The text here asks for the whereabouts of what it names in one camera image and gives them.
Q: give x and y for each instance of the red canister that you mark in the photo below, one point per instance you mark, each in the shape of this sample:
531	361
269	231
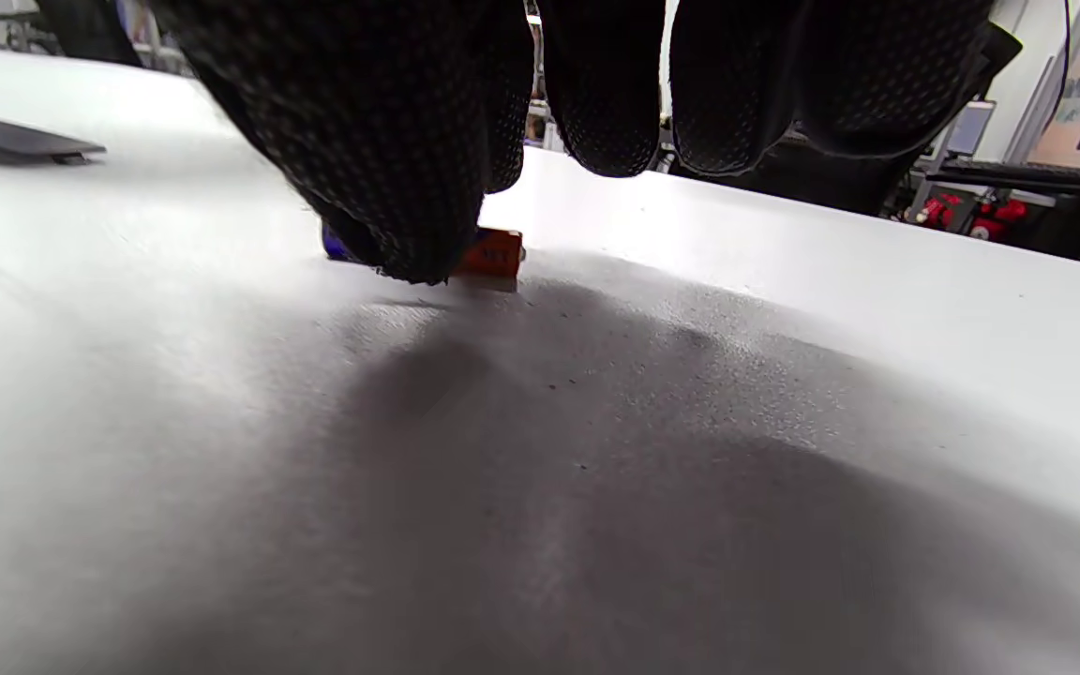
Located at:
938	211
995	220

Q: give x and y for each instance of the blue and orange battery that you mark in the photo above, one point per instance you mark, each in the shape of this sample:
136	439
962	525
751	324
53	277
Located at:
493	253

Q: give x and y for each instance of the small grey screen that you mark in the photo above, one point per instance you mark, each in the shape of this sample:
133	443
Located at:
969	129

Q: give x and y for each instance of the black calculator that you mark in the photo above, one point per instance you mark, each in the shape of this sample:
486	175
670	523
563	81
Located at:
6	139

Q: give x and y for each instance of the person's right hand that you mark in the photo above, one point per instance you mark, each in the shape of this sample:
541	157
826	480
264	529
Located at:
390	122

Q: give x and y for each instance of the black desk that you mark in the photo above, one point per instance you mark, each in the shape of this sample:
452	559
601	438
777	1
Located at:
1046	178

